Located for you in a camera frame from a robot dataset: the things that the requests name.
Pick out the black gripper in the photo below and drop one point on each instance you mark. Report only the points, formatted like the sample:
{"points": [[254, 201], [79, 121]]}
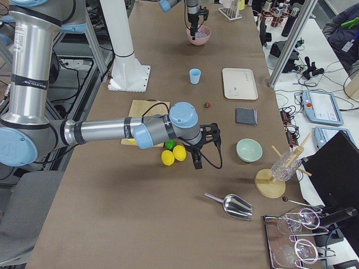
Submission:
{"points": [[191, 18], [195, 149]]}

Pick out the pink bowl of ice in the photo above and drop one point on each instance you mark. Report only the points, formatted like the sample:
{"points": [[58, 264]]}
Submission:
{"points": [[201, 36]]}

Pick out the light blue plastic cup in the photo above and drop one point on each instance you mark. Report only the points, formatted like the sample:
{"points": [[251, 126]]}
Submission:
{"points": [[195, 75]]}

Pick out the metal ice scoop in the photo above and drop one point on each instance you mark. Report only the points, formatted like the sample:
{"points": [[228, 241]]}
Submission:
{"points": [[234, 206]]}

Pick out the wooden cup tree stand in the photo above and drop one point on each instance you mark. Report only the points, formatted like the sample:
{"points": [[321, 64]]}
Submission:
{"points": [[267, 185]]}

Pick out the yellow lemon far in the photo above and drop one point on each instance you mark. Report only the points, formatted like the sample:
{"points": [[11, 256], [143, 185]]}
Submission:
{"points": [[179, 152]]}

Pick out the yellow lemon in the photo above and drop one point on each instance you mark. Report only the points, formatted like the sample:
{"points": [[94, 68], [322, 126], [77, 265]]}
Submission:
{"points": [[179, 152], [167, 157]]}

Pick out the yellow lemon near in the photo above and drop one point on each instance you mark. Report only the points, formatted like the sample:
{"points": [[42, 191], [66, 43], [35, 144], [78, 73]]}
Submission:
{"points": [[167, 157]]}

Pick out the green lime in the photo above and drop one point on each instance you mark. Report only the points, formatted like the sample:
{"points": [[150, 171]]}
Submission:
{"points": [[169, 145]]}

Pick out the green ceramic bowl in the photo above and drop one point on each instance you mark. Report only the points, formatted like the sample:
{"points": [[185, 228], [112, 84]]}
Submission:
{"points": [[249, 150]]}

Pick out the grey folded cloth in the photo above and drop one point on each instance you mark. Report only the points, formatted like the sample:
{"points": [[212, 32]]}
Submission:
{"points": [[246, 116]]}

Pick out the cream rabbit tray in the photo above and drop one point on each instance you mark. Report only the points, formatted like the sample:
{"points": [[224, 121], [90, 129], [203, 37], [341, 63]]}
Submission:
{"points": [[239, 84]]}

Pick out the wooden cutting board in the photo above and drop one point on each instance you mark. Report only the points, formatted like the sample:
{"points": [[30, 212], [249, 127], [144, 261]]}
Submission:
{"points": [[144, 108]]}

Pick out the clear glass on stand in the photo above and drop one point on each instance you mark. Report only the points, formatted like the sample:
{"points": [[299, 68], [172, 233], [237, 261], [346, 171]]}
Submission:
{"points": [[280, 171]]}

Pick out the wine glass rack tray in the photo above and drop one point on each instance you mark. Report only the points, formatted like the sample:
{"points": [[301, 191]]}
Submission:
{"points": [[290, 239]]}

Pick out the lower teach pendant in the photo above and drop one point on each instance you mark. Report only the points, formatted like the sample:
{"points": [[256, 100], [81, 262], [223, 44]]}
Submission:
{"points": [[324, 134]]}

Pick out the teach pendant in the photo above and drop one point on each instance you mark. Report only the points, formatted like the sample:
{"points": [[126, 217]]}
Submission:
{"points": [[324, 134], [321, 107]]}

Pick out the black monitor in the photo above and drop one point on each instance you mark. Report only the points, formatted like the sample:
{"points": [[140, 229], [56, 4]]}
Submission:
{"points": [[334, 169]]}

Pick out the upper teach pendant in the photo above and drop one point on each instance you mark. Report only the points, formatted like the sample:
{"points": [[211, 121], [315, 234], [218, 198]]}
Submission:
{"points": [[321, 107]]}

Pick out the white wire cup rack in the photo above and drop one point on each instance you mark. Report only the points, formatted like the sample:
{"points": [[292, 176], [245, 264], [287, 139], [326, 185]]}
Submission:
{"points": [[230, 9]]}

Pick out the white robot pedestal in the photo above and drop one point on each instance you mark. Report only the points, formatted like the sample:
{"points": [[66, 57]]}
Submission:
{"points": [[128, 74]]}

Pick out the aluminium frame post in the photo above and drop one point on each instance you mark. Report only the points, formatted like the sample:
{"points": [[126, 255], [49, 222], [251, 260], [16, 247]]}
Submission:
{"points": [[296, 31]]}

